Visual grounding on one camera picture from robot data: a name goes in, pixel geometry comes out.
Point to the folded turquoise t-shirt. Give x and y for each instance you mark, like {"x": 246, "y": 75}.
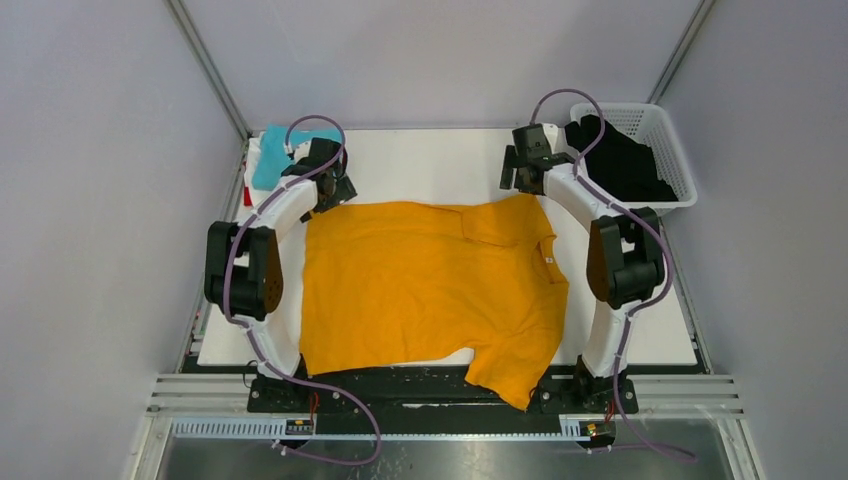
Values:
{"x": 273, "y": 158}

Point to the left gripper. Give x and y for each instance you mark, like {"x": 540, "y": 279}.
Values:
{"x": 341, "y": 193}

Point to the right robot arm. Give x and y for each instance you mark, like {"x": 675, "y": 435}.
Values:
{"x": 626, "y": 258}

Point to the yellow t-shirt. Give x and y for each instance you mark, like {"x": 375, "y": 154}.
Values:
{"x": 402, "y": 282}

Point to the white plastic basket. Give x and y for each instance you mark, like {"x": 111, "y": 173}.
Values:
{"x": 646, "y": 124}

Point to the folded white t-shirt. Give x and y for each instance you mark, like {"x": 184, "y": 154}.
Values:
{"x": 250, "y": 162}

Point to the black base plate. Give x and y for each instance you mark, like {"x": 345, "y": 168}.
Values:
{"x": 427, "y": 400}

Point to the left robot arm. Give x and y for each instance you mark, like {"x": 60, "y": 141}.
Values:
{"x": 243, "y": 273}

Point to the black t-shirt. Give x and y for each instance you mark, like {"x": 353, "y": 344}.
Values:
{"x": 626, "y": 169}

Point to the white cable duct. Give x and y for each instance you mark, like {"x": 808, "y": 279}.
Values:
{"x": 304, "y": 429}

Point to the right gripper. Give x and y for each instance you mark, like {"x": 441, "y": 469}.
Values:
{"x": 512, "y": 161}

